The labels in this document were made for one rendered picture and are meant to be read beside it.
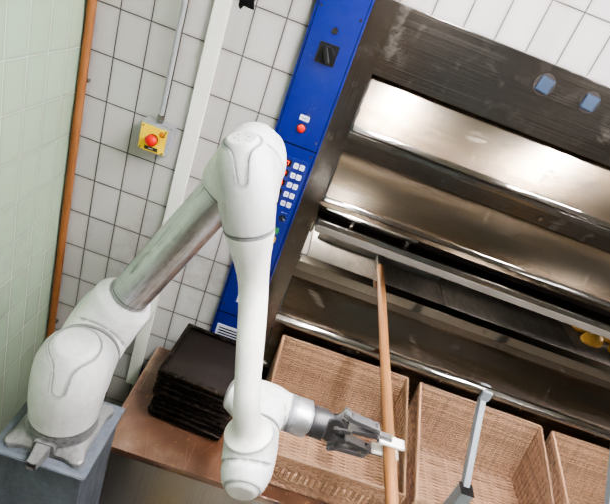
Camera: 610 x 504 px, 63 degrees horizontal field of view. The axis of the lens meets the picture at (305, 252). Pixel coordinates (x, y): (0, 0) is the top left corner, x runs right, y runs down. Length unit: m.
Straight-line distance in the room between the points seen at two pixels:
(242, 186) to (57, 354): 0.54
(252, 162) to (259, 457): 0.59
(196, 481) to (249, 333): 0.97
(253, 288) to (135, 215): 1.05
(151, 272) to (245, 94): 0.75
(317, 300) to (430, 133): 0.76
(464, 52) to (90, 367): 1.33
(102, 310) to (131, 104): 0.81
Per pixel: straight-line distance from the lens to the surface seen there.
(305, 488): 1.92
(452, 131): 1.74
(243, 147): 0.89
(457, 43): 1.68
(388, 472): 1.27
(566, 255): 2.00
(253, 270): 0.99
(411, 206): 1.79
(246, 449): 1.09
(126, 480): 2.01
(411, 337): 2.07
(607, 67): 1.81
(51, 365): 1.18
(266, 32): 1.69
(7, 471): 1.42
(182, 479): 1.92
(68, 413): 1.24
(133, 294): 1.26
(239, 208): 0.91
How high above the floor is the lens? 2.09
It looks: 28 degrees down
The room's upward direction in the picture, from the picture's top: 22 degrees clockwise
